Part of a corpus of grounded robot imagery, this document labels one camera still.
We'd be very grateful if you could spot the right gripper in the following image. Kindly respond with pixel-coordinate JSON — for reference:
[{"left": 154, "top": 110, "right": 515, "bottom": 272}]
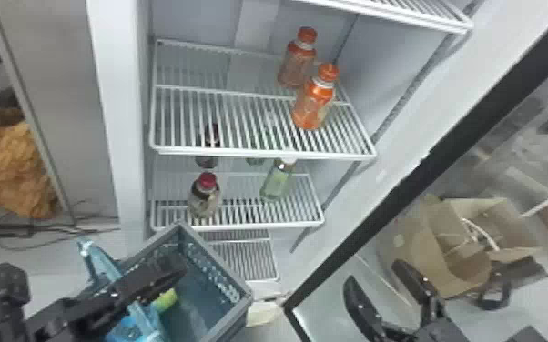
[{"left": 342, "top": 258, "right": 472, "bottom": 342}]

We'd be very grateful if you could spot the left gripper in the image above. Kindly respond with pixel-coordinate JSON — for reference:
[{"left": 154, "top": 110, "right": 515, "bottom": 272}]
[{"left": 27, "top": 252, "right": 189, "bottom": 342}]

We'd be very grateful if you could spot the blue bottle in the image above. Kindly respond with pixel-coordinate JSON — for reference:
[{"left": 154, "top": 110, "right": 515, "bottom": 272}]
[{"left": 76, "top": 239, "right": 167, "bottom": 342}]

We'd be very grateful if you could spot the brown paper bag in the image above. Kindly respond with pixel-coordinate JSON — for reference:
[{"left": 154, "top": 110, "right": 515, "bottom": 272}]
[{"left": 378, "top": 192, "right": 543, "bottom": 301}]

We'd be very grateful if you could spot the grey basket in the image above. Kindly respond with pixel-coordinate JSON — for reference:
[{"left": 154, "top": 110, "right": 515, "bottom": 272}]
[{"left": 76, "top": 221, "right": 255, "bottom": 342}]

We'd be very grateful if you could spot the brown bottle red cap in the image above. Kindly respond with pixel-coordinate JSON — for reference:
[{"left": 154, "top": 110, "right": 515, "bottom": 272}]
[{"left": 187, "top": 171, "right": 222, "bottom": 220}]

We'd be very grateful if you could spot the fridge door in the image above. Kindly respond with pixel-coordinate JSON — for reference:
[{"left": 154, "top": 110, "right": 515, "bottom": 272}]
[{"left": 282, "top": 0, "right": 548, "bottom": 342}]

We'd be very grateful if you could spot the green bottle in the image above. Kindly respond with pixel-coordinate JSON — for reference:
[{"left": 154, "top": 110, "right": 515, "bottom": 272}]
[{"left": 259, "top": 159, "right": 299, "bottom": 202}]

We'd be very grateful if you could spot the yellow bag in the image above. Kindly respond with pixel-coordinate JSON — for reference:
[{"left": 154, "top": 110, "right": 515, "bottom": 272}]
[{"left": 0, "top": 106, "right": 59, "bottom": 221}]

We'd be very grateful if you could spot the white fridge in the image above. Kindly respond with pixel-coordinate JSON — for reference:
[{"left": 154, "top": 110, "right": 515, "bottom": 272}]
[{"left": 85, "top": 0, "right": 477, "bottom": 299}]

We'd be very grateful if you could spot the dark bottle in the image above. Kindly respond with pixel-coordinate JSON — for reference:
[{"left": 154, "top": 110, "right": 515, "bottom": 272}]
[{"left": 194, "top": 122, "right": 223, "bottom": 170}]

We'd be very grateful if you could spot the orange bottle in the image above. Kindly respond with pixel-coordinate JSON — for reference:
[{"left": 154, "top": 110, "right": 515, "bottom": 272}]
[
  {"left": 290, "top": 62, "right": 340, "bottom": 132},
  {"left": 276, "top": 25, "right": 320, "bottom": 91}
]

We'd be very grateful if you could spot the black cable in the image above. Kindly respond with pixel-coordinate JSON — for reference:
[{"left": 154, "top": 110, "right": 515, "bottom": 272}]
[{"left": 0, "top": 199, "right": 120, "bottom": 269}]

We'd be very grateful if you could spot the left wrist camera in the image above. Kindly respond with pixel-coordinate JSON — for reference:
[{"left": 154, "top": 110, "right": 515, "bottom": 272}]
[{"left": 0, "top": 262, "right": 33, "bottom": 342}]

